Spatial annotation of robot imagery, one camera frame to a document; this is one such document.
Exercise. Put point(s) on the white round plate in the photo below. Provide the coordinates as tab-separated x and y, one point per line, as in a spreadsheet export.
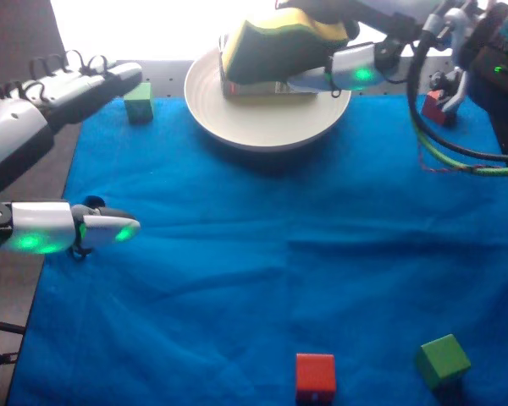
262	122

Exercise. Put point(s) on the small green block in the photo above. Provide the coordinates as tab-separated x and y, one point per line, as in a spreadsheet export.
139	103

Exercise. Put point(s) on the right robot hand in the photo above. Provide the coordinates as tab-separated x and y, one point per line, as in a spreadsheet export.
17	131

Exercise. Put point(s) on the orange block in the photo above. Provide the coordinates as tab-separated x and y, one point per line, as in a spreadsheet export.
315	376

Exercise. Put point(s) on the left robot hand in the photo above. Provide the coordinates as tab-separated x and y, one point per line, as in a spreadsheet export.
351	67

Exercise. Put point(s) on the blue cloth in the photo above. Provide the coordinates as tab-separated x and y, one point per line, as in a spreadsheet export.
254	254

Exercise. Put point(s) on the large green block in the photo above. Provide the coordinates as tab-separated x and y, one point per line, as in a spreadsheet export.
442	359

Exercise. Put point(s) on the yellow and green sponge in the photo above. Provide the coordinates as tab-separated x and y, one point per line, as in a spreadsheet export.
271	46

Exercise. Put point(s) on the red block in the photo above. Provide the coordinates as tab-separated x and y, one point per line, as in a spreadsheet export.
432	108

